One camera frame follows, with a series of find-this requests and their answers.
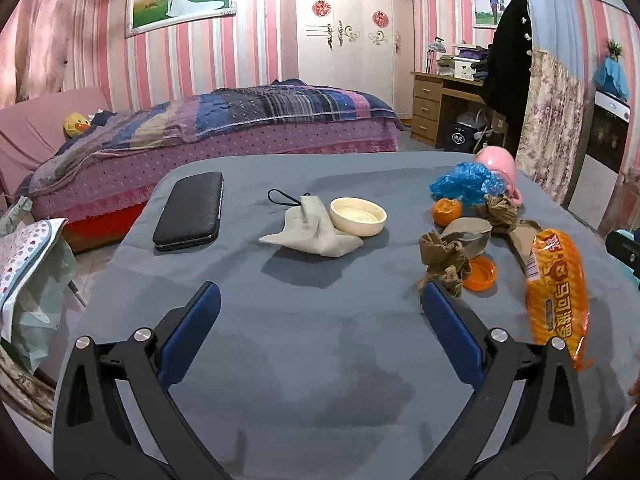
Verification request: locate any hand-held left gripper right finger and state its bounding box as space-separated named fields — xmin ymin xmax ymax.
xmin=419 ymin=280 xmax=591 ymax=480

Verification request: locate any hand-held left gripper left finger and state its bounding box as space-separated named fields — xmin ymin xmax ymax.
xmin=52 ymin=281 xmax=236 ymax=480

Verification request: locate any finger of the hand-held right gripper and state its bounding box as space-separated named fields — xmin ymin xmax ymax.
xmin=606 ymin=229 xmax=640 ymax=291

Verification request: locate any orange bottle cap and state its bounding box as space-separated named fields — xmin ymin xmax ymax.
xmin=462 ymin=256 xmax=498 ymax=292

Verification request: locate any brown paper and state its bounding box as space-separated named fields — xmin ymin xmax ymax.
xmin=484 ymin=195 xmax=520 ymax=235
xmin=418 ymin=231 xmax=472 ymax=298

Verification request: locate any orange snack packet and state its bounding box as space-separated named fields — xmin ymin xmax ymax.
xmin=524 ymin=228 xmax=591 ymax=372

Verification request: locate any small orange tangerine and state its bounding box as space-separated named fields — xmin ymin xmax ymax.
xmin=432 ymin=198 xmax=462 ymax=226

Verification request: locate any blue plastic bag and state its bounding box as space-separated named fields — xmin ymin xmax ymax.
xmin=430 ymin=161 xmax=507 ymax=206

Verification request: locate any brown phone case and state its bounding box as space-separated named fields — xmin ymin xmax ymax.
xmin=505 ymin=220 xmax=543 ymax=273

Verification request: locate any white cabinet with oven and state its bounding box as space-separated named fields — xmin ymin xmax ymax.
xmin=582 ymin=89 xmax=633 ymax=231

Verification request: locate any black leather wallet case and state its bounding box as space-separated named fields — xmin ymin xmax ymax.
xmin=152 ymin=171 xmax=224 ymax=252

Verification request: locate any cream shallow bowl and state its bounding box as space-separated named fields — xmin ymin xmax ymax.
xmin=329 ymin=197 xmax=388 ymax=237

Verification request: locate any pale green plastic bag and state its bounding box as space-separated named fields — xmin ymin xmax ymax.
xmin=2 ymin=232 xmax=78 ymax=376

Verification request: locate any floral curtain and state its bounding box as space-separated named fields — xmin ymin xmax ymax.
xmin=515 ymin=50 xmax=586 ymax=206

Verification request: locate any pink ceramic mug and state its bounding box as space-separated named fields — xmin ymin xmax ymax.
xmin=474 ymin=146 xmax=525 ymax=209

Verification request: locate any grey cloth pouch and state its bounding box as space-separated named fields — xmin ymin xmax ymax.
xmin=259 ymin=189 xmax=365 ymax=259

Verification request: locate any blue cloth bundle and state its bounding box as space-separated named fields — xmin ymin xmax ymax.
xmin=594 ymin=57 xmax=630 ymax=101

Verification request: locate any dotted white fabric bag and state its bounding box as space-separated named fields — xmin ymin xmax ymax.
xmin=0 ymin=217 xmax=70 ymax=311

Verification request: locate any bed with purple cover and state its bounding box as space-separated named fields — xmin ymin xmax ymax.
xmin=15 ymin=80 xmax=406 ymax=253

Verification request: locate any black bag under desk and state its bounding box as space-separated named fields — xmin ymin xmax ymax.
xmin=447 ymin=121 xmax=482 ymax=153

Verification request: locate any striped patchwork blanket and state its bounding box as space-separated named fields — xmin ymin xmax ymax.
xmin=30 ymin=79 xmax=403 ymax=196

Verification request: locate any wooden desk with drawers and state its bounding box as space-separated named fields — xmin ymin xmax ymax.
xmin=410 ymin=71 xmax=506 ymax=150

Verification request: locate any black hanging coat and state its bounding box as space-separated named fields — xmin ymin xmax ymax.
xmin=481 ymin=0 xmax=534 ymax=158

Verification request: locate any yellow duck plush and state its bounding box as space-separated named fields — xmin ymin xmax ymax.
xmin=62 ymin=112 xmax=93 ymax=139

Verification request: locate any white printer box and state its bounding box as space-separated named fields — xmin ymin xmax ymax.
xmin=437 ymin=55 xmax=488 ymax=81

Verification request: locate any pink headboard cushion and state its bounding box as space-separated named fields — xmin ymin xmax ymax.
xmin=0 ymin=86 xmax=113 ymax=196

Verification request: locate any desk lamp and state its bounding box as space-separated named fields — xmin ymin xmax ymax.
xmin=425 ymin=36 xmax=447 ymax=74

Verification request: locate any small framed photo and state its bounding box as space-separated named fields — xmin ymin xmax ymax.
xmin=472 ymin=0 xmax=513 ymax=29

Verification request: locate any white wardrobe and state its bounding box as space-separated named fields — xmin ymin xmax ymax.
xmin=292 ymin=0 xmax=416 ymax=120

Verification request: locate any pink curtain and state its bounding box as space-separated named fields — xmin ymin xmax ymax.
xmin=0 ymin=0 xmax=103 ymax=107

